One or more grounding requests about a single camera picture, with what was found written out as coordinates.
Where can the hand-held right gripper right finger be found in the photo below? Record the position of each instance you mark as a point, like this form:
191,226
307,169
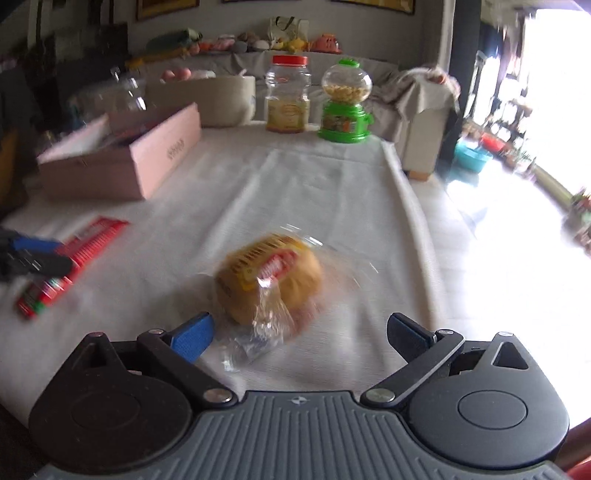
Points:
408,339

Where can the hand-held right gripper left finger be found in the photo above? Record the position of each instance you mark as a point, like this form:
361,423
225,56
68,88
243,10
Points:
191,337

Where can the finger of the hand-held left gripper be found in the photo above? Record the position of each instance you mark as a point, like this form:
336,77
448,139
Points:
37,246
46,265

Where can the red striped snack packet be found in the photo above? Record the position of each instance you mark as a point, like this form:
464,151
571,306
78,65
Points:
87,251

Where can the clear bread packet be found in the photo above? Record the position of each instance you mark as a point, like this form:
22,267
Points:
272,277

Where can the pink box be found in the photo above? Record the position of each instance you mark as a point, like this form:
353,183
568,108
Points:
157,157

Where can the glass jar with snacks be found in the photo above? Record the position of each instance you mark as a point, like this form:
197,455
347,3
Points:
120,92

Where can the white tablecloth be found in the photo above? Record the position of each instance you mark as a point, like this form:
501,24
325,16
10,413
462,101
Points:
300,184

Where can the blue basin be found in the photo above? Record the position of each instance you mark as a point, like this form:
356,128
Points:
473,159

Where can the grey covered sofa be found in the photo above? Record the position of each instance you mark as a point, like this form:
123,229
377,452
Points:
406,129

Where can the flower pot with flowers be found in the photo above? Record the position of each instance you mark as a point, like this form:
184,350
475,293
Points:
581,217

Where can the red basin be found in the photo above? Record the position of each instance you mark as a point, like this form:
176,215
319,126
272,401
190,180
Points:
491,142

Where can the cream round bowl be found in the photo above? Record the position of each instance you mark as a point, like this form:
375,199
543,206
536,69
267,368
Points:
207,101

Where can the green candy dispenser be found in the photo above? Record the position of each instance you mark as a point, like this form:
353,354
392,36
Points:
345,115

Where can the metal shoe rack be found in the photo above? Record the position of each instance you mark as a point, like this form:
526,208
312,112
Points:
512,120

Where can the green plush toy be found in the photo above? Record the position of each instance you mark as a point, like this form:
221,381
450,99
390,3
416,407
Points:
175,41

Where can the pile of clothes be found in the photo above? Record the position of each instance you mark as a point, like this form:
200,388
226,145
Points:
415,85

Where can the plastic jar red lid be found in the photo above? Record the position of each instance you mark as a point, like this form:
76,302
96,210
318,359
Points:
288,101

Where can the pink plush toy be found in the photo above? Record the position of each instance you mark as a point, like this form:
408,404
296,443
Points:
217,46

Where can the dark curtain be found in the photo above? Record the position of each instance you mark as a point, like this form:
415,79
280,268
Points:
464,69

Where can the grey plush toy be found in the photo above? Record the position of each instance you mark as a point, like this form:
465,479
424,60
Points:
251,42

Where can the orange plush toy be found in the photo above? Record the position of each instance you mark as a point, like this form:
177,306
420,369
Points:
325,44

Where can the yellow plush toy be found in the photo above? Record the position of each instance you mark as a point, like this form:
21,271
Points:
293,45

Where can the white green tote bag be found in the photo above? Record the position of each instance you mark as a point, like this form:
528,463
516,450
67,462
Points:
288,27

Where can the framed red wall picture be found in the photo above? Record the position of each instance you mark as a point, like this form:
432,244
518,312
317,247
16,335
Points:
374,4
166,8

